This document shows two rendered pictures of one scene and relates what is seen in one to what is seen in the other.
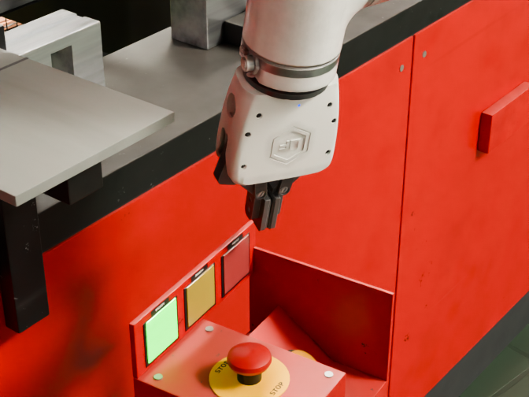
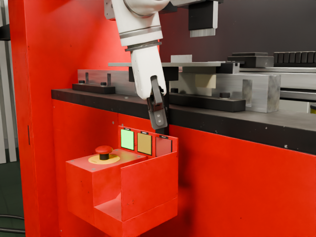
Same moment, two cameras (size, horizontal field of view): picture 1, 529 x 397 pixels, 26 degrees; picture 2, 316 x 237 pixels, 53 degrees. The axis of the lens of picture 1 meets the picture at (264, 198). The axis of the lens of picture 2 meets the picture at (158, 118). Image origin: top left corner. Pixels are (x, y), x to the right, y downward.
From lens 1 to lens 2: 1.32 m
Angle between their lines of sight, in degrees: 96
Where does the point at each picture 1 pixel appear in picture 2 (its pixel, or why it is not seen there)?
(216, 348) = (126, 156)
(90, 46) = (261, 84)
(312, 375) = (96, 167)
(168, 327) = (129, 140)
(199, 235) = (239, 179)
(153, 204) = (216, 141)
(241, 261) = (165, 149)
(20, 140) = not seen: hidden behind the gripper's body
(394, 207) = not seen: outside the picture
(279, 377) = (99, 162)
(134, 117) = not seen: hidden behind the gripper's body
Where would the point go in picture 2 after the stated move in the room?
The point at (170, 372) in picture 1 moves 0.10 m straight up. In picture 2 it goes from (118, 151) to (117, 112)
